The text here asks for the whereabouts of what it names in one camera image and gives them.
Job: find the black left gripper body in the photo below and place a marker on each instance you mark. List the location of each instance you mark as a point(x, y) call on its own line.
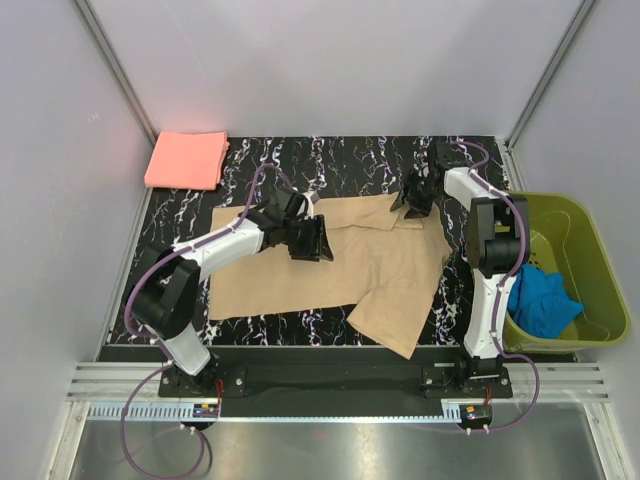
point(288, 225)

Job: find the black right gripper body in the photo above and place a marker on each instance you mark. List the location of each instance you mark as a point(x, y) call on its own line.
point(418, 190)

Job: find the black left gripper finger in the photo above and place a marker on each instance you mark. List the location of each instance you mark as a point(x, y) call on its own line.
point(306, 252)
point(320, 237)

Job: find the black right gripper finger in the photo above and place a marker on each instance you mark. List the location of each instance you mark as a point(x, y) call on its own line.
point(402, 199)
point(418, 212)

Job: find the beige t shirt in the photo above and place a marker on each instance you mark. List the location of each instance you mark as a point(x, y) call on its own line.
point(386, 266)

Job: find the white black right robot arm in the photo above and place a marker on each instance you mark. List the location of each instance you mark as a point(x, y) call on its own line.
point(497, 244)

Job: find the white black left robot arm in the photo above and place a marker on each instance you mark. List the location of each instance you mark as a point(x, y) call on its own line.
point(162, 298)

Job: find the folded pink t shirt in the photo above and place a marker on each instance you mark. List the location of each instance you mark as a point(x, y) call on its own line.
point(190, 161)

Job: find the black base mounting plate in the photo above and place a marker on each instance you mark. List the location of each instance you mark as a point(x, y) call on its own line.
point(308, 367)

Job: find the olive green plastic bin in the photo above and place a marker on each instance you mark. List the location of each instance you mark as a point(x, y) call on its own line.
point(563, 240)

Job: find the blue t shirt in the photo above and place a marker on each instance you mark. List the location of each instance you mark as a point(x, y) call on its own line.
point(539, 304)

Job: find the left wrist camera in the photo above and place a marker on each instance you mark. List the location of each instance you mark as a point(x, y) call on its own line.
point(293, 203)

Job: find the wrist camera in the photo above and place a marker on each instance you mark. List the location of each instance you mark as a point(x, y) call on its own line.
point(446, 156)
point(293, 203)

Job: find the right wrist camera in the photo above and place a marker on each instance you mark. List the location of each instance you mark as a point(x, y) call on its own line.
point(446, 156)

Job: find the aluminium frame rail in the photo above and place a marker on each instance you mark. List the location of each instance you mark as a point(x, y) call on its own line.
point(132, 391)

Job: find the right aluminium corner post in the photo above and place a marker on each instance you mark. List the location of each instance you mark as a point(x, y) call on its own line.
point(568, 39)

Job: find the aluminium corner post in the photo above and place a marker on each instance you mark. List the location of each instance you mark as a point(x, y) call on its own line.
point(568, 39)
point(106, 50)

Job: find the left aluminium corner post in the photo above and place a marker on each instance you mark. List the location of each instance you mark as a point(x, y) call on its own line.
point(106, 50)

